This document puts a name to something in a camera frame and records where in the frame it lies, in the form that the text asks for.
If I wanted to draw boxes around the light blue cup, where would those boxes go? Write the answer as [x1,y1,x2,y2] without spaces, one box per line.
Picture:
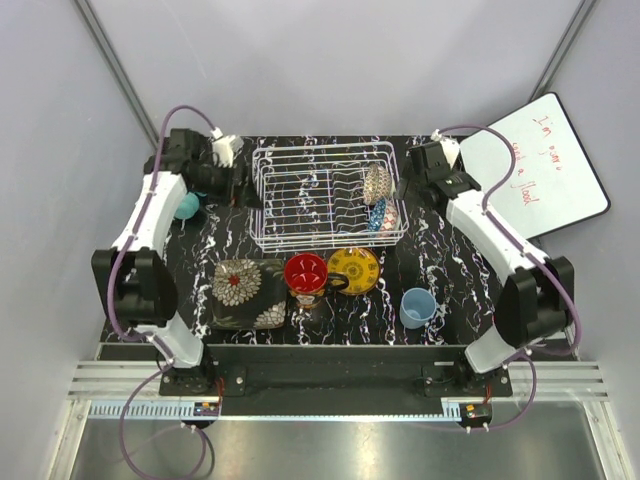
[400,288,438,330]

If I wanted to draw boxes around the blue triangle patterned bowl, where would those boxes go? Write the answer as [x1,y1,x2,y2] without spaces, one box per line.
[367,198,400,238]

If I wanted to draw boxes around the brown patterned bowl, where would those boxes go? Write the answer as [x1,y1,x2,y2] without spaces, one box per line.
[363,163,394,206]

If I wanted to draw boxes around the white dry-erase board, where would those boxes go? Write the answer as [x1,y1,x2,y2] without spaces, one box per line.
[489,92,610,239]

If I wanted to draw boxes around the teal cat-ear headphones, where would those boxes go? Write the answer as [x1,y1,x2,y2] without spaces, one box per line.
[174,192,203,221]

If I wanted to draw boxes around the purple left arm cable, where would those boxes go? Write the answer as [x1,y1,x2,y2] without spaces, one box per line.
[105,104,221,474]

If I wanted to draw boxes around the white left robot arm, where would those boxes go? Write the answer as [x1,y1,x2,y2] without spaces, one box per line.
[91,129,261,396]

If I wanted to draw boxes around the black floral square plate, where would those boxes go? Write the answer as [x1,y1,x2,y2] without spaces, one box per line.
[212,259,288,331]

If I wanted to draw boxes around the aluminium front rail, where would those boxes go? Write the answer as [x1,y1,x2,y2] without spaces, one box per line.
[68,362,609,422]

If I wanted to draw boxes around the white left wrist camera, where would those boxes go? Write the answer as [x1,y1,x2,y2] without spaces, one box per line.
[210,128,244,168]

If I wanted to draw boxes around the red interior mug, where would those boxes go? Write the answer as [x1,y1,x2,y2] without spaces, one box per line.
[284,253,350,309]

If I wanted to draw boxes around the yellow patterned plate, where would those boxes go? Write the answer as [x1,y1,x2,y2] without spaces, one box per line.
[328,247,381,296]

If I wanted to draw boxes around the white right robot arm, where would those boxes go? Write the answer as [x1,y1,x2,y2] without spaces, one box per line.
[397,139,578,397]

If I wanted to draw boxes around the white wire dish rack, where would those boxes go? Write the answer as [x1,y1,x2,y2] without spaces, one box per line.
[250,140,409,253]

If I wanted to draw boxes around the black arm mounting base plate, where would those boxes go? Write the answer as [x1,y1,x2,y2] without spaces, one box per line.
[160,345,504,396]

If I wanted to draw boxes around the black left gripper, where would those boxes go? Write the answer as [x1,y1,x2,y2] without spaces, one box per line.
[190,161,263,211]

